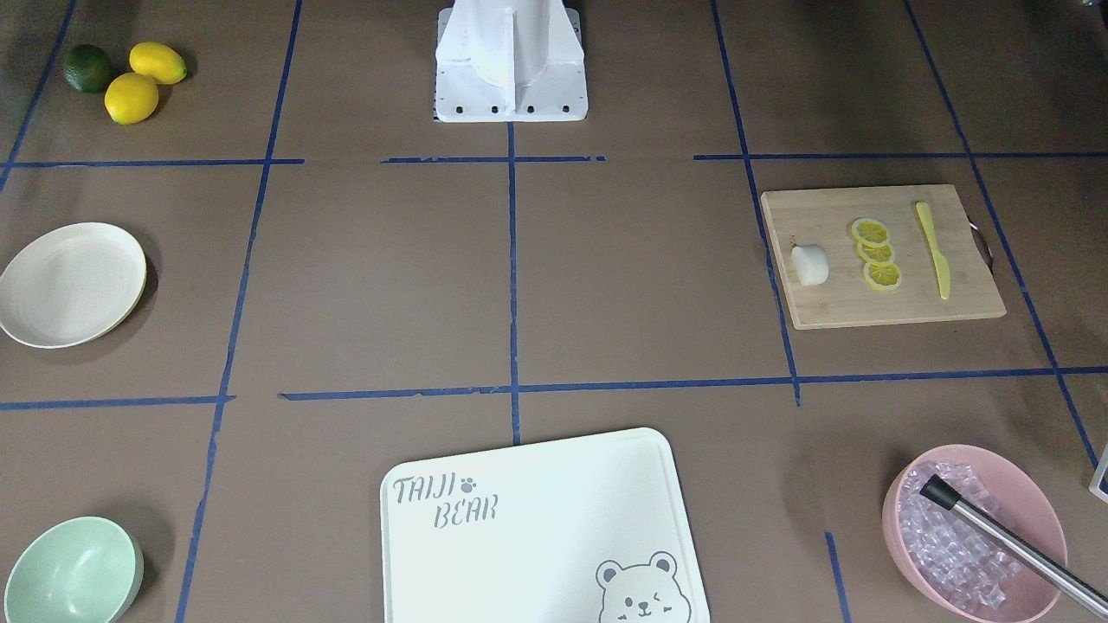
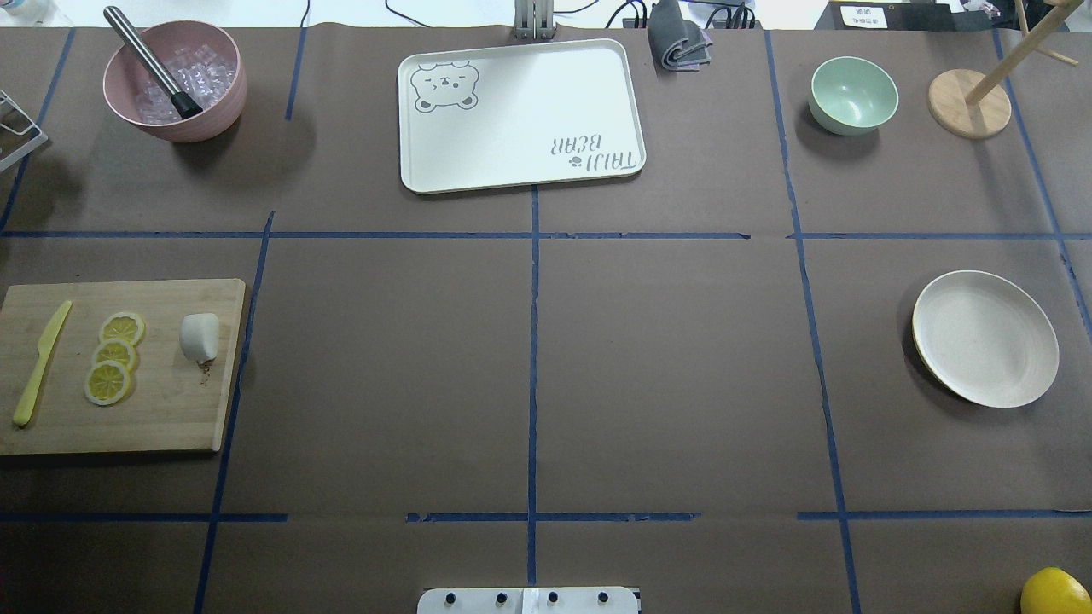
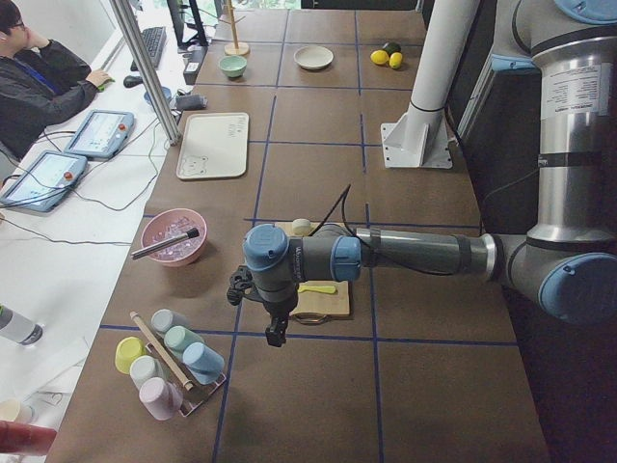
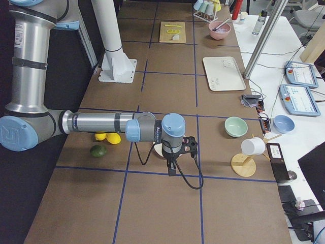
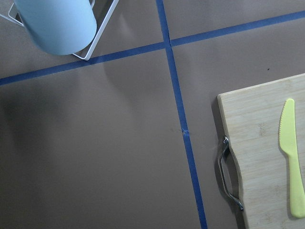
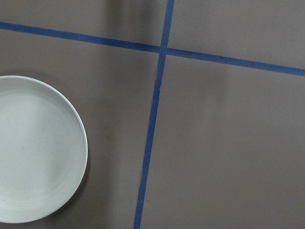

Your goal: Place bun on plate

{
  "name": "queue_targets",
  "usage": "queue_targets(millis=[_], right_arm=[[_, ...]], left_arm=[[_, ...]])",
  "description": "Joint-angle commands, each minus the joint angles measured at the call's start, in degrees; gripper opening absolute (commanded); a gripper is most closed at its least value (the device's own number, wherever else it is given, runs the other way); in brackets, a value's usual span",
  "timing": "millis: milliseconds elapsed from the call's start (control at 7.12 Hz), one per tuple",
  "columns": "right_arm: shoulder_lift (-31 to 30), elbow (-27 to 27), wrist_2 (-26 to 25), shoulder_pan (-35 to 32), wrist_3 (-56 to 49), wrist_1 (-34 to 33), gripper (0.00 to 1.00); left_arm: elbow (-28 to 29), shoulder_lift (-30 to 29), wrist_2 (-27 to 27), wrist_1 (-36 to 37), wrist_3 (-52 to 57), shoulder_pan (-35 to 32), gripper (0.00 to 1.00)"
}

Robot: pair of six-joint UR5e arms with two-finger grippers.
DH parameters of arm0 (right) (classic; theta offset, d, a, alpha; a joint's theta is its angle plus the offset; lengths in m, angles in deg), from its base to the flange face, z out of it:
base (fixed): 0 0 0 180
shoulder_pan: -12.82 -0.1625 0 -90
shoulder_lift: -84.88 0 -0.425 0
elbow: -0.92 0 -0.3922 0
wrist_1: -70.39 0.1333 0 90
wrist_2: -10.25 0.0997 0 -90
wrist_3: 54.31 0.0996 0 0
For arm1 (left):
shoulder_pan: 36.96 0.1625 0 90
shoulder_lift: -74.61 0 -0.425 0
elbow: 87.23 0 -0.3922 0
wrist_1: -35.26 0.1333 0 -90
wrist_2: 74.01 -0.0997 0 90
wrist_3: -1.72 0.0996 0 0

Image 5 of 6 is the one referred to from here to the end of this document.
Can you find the metal cutting board handle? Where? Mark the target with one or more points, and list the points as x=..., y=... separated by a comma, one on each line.
x=226, y=144

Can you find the bamboo cutting board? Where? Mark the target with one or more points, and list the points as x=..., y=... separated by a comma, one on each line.
x=251, y=118

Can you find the white wire cup rack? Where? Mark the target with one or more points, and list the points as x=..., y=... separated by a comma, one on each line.
x=102, y=10

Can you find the yellow plastic knife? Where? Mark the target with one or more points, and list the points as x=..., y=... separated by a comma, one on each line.
x=288, y=144

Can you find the light blue cup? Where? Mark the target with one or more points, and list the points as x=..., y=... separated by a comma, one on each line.
x=59, y=27

